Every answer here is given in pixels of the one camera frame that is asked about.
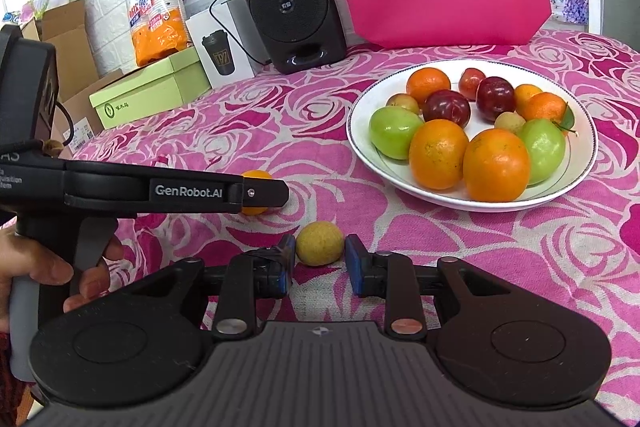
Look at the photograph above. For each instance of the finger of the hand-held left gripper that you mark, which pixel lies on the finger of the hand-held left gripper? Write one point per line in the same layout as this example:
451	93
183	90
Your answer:
262	194

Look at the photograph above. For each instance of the white ceramic plate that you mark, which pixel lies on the white ceramic plate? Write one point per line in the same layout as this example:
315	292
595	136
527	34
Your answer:
377	167

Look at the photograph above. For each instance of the small orange mandarin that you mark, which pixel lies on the small orange mandarin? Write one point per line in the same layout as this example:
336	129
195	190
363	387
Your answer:
524	92

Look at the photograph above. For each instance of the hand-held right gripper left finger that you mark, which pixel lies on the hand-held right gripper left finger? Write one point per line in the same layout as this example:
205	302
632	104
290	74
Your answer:
286	257

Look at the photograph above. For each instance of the low labelled cardboard box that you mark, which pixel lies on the low labelled cardboard box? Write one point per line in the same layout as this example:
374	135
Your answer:
87	107

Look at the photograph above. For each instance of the colourful plastic bag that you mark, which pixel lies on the colourful plastic bag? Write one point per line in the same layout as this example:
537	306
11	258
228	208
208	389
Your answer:
40	7

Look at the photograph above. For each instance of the white cup box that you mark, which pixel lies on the white cup box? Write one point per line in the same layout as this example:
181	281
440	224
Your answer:
200	27

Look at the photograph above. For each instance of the large orange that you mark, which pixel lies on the large orange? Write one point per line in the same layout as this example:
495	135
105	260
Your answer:
496	164
438	153

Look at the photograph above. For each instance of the small yellow-orange mandarin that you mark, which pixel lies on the small yellow-orange mandarin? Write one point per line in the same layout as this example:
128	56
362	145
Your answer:
257	175

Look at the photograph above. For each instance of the small bright red plum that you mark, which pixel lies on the small bright red plum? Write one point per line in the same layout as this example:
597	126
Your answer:
471	83

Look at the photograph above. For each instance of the green shoe box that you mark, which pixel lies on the green shoe box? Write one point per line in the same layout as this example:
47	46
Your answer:
150	92

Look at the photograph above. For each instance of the green jujube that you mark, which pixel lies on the green jujube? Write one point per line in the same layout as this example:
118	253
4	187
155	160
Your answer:
542	150
395	132

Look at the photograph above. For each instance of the tall open cardboard box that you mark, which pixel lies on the tall open cardboard box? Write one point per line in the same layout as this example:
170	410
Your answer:
70	42

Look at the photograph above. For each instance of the dark red plum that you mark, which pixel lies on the dark red plum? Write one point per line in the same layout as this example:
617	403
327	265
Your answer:
446	108
495	98

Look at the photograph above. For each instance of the person's left hand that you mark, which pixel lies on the person's left hand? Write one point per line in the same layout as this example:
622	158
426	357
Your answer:
40	264

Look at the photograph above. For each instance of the small reddish peach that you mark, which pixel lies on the small reddish peach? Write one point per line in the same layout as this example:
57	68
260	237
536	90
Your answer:
402	103

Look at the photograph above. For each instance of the tangerine with green leaf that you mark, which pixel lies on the tangerine with green leaf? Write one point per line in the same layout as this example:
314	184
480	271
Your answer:
545	107

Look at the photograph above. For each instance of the deep orange tangerine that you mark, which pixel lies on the deep orange tangerine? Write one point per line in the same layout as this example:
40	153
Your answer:
428	85

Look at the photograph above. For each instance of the pink rose-print tablecloth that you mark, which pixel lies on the pink rose-print tablecloth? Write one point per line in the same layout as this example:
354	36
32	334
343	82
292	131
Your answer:
200	132

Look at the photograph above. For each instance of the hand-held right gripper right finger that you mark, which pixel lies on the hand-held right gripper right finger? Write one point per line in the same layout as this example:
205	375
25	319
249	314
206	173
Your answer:
351	262

